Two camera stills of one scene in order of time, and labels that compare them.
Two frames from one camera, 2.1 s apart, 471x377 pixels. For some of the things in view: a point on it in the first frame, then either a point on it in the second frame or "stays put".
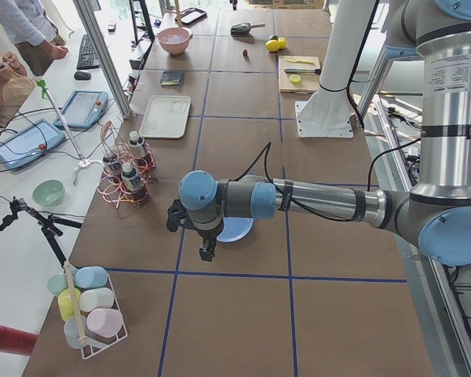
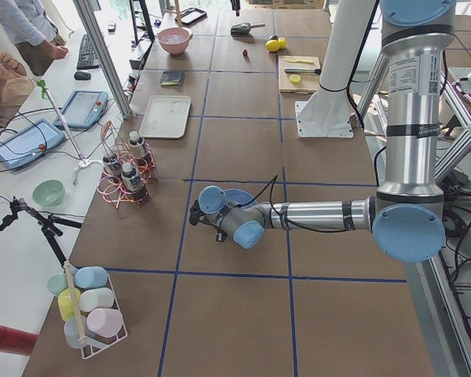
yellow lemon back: [282, 42] stays put
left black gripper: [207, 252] -> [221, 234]
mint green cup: [56, 283] stays put
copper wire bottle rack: [126, 169] stays put
